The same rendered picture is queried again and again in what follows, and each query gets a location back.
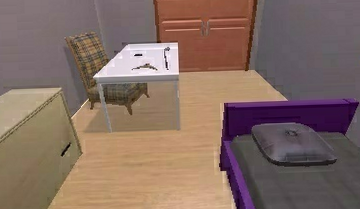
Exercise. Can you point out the thin brown curved object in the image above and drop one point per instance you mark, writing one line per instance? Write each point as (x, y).
(145, 67)

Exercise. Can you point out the white table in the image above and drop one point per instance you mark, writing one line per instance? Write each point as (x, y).
(143, 65)

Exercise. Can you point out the small black flat object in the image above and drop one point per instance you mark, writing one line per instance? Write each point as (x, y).
(138, 55)

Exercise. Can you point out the brown wooden double door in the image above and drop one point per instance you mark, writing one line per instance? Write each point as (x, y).
(199, 41)

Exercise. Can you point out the plaid upholstered chair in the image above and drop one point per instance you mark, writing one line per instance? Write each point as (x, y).
(93, 65)

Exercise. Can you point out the grey pillow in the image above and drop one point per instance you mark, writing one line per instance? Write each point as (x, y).
(291, 145)

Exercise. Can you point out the purple bed with grey mattress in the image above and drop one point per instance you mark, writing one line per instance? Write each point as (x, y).
(290, 182)

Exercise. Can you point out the beige chest of drawers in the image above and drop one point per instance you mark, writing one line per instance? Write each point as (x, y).
(26, 148)

